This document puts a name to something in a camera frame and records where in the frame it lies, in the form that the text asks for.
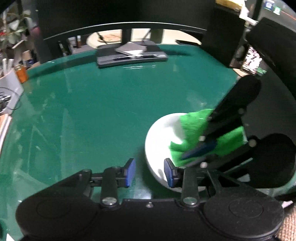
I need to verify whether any smartphone on stand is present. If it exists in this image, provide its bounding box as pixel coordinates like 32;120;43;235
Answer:
241;46;262;75

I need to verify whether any black pen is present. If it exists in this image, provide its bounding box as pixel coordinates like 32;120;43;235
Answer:
113;54;166;61

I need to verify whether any black speaker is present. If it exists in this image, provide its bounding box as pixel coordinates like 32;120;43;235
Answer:
201;5;249;69

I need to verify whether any white desk organizer box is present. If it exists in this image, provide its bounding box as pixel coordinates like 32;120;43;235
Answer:
1;70;23;115

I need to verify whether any white bowl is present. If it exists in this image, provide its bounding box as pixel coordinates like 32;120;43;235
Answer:
144;112;209;193

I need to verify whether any orange jar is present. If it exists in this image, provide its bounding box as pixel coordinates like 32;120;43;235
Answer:
15;64;29;83

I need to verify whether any green cleaning cloth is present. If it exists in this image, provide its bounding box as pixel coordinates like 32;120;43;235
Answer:
169;108;246;167

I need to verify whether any dark curved monitor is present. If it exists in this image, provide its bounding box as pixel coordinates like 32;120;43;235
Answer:
36;1;215;63

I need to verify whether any grey notepad on stand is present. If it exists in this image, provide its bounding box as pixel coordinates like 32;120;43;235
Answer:
115;42;147;55

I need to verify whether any potted plant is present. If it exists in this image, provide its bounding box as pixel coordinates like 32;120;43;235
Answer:
1;9;32;52

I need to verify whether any grey monitor stand base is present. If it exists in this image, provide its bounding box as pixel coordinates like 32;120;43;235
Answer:
96;40;168;68

